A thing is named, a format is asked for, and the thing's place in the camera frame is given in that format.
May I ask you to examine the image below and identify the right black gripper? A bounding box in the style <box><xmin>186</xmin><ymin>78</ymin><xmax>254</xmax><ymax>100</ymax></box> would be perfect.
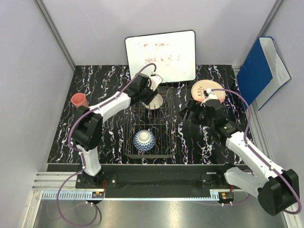
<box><xmin>178</xmin><ymin>99</ymin><xmax>214</xmax><ymax>128</ymax></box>

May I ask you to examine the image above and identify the red floral bowl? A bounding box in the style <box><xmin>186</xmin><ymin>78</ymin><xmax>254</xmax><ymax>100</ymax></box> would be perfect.
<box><xmin>143</xmin><ymin>94</ymin><xmax>163</xmax><ymax>110</ymax></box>

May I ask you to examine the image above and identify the cream pink plate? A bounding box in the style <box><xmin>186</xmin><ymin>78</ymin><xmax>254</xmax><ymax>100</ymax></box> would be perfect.
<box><xmin>191</xmin><ymin>80</ymin><xmax>226</xmax><ymax>103</ymax></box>

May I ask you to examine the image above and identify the blue white patterned bowl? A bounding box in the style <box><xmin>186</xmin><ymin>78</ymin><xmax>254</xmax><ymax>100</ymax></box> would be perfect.
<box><xmin>133</xmin><ymin>130</ymin><xmax>156</xmax><ymax>152</ymax></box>

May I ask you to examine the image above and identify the pink plastic cup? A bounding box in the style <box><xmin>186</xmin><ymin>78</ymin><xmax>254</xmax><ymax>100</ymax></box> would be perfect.
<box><xmin>71</xmin><ymin>93</ymin><xmax>89</xmax><ymax>108</ymax></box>

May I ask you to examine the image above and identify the clear drinking glass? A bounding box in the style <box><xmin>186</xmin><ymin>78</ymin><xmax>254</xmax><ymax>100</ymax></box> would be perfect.
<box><xmin>67</xmin><ymin>116</ymin><xmax>74</xmax><ymax>127</ymax></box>

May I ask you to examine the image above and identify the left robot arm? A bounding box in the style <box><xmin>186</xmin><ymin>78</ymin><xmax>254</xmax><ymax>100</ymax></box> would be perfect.
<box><xmin>68</xmin><ymin>73</ymin><xmax>163</xmax><ymax>188</ymax></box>

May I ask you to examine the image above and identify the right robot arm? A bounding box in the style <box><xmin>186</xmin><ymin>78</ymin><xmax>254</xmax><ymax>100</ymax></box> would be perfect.
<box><xmin>179</xmin><ymin>99</ymin><xmax>302</xmax><ymax>216</ymax></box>

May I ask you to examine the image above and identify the white whiteboard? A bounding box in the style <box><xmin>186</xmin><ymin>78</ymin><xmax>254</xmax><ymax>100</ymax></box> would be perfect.
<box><xmin>124</xmin><ymin>30</ymin><xmax>196</xmax><ymax>83</ymax></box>

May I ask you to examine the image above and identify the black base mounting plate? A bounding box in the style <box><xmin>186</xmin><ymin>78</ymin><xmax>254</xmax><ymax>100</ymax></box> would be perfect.
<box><xmin>46</xmin><ymin>162</ymin><xmax>257</xmax><ymax>199</ymax></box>

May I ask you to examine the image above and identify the blue folder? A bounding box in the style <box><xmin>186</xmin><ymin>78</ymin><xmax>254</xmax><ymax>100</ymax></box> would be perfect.
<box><xmin>237</xmin><ymin>37</ymin><xmax>292</xmax><ymax>109</ymax></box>

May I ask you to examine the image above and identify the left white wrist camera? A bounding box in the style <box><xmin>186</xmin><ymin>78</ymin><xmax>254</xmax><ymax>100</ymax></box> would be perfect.
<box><xmin>150</xmin><ymin>74</ymin><xmax>163</xmax><ymax>91</ymax></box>

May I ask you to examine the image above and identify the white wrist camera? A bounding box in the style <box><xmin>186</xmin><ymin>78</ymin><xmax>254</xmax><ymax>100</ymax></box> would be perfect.
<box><xmin>150</xmin><ymin>74</ymin><xmax>163</xmax><ymax>91</ymax></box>
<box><xmin>201</xmin><ymin>90</ymin><xmax>218</xmax><ymax>106</ymax></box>

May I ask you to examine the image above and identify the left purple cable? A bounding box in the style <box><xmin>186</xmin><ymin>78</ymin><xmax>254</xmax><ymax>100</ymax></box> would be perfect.
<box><xmin>56</xmin><ymin>63</ymin><xmax>158</xmax><ymax>226</ymax></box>

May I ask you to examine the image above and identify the purple cable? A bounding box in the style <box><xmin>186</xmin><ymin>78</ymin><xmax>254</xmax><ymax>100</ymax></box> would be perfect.
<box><xmin>209</xmin><ymin>88</ymin><xmax>302</xmax><ymax>214</ymax></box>
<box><xmin>56</xmin><ymin>63</ymin><xmax>158</xmax><ymax>226</ymax></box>

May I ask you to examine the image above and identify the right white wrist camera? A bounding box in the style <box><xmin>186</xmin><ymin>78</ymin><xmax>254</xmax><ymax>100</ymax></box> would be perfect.
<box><xmin>201</xmin><ymin>90</ymin><xmax>218</xmax><ymax>106</ymax></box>

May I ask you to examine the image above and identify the grey wire dish rack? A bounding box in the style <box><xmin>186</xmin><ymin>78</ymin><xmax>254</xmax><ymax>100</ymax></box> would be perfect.
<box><xmin>123</xmin><ymin>87</ymin><xmax>177</xmax><ymax>159</ymax></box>

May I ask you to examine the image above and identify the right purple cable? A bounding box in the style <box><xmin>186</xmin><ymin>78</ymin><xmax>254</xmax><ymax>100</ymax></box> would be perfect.
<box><xmin>209</xmin><ymin>88</ymin><xmax>302</xmax><ymax>214</ymax></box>

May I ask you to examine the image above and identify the white slotted cable duct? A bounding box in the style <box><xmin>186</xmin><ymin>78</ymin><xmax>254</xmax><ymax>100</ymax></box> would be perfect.
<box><xmin>42</xmin><ymin>190</ymin><xmax>105</xmax><ymax>200</ymax></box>

